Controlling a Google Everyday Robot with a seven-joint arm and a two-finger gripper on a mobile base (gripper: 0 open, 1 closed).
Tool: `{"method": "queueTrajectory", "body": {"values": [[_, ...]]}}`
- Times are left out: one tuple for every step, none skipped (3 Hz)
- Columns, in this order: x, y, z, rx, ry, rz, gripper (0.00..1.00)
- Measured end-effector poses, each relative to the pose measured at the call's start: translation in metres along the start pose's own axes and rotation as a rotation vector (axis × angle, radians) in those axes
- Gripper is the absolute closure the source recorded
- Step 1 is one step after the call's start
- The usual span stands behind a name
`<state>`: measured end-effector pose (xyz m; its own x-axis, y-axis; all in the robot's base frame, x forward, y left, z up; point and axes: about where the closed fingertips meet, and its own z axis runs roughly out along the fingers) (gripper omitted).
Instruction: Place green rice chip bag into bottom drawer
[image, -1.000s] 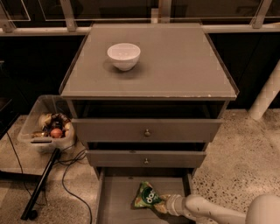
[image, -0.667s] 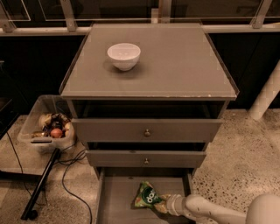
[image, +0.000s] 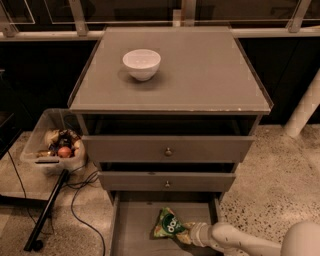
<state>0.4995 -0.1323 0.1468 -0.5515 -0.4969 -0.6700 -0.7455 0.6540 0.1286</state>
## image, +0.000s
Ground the red apple in bin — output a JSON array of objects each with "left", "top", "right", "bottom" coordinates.
[{"left": 58, "top": 146, "right": 72, "bottom": 158}]

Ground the grey middle drawer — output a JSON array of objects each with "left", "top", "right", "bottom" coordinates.
[{"left": 99, "top": 171, "right": 236, "bottom": 192}]

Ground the white metal railing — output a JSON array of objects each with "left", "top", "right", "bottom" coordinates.
[{"left": 0, "top": 0, "right": 320, "bottom": 41}]

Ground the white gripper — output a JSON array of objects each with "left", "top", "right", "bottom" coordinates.
[{"left": 176, "top": 222, "right": 213, "bottom": 248}]

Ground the grey bottom drawer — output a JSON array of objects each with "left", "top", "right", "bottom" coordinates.
[{"left": 107, "top": 191, "right": 224, "bottom": 256}]

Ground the grey drawer cabinet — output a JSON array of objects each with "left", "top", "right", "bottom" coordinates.
[{"left": 67, "top": 25, "right": 274, "bottom": 256}]

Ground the grey drawer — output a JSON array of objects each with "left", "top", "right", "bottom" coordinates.
[
  {"left": 82, "top": 135, "right": 254, "bottom": 163},
  {"left": 99, "top": 171, "right": 236, "bottom": 192},
  {"left": 107, "top": 191, "right": 224, "bottom": 256}
]

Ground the green rice chip bag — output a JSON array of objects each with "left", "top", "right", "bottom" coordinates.
[{"left": 153, "top": 207, "right": 189, "bottom": 241}]

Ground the black metal stand leg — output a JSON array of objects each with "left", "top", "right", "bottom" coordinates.
[{"left": 24, "top": 170, "right": 69, "bottom": 252}]

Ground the thin black cable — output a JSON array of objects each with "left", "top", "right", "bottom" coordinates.
[{"left": 6, "top": 149, "right": 54, "bottom": 236}]

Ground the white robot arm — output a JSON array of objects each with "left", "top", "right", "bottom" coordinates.
[{"left": 177, "top": 221, "right": 320, "bottom": 256}]

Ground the brass top drawer knob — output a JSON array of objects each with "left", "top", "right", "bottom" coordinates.
[{"left": 164, "top": 147, "right": 173, "bottom": 157}]

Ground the clear plastic storage bin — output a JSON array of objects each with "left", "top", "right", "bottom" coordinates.
[{"left": 20, "top": 109, "right": 87, "bottom": 174}]

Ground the white ceramic bowl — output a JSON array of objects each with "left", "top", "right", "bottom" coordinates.
[{"left": 122, "top": 49, "right": 161, "bottom": 81}]

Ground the white diagonal post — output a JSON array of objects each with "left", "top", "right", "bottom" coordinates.
[{"left": 284, "top": 69, "right": 320, "bottom": 137}]

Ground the grey top drawer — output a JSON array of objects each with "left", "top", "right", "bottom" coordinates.
[{"left": 82, "top": 135, "right": 254, "bottom": 163}]

